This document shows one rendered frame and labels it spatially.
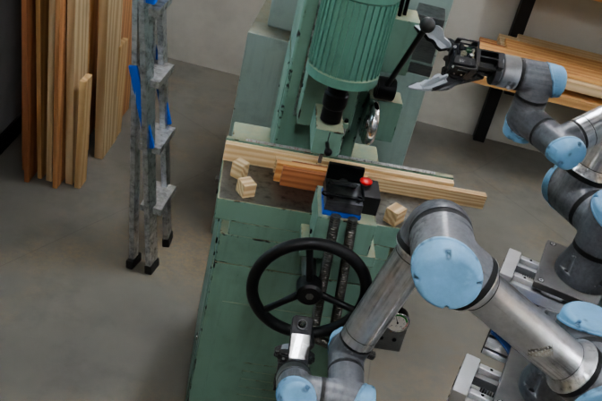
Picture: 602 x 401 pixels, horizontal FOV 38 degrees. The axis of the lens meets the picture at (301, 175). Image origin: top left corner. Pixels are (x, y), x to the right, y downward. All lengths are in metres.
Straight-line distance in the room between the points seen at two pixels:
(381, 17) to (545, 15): 2.62
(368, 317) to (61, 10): 1.93
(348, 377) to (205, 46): 3.19
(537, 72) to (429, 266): 0.68
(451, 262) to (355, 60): 0.68
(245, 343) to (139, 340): 0.70
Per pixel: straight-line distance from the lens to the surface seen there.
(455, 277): 1.51
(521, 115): 2.06
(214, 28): 4.70
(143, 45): 2.84
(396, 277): 1.71
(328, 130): 2.13
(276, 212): 2.12
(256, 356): 2.41
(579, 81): 4.21
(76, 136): 3.61
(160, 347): 2.99
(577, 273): 2.33
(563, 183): 2.35
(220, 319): 2.33
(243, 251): 2.19
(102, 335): 3.01
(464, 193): 2.31
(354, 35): 1.98
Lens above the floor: 2.07
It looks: 31 degrees down
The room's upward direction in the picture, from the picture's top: 14 degrees clockwise
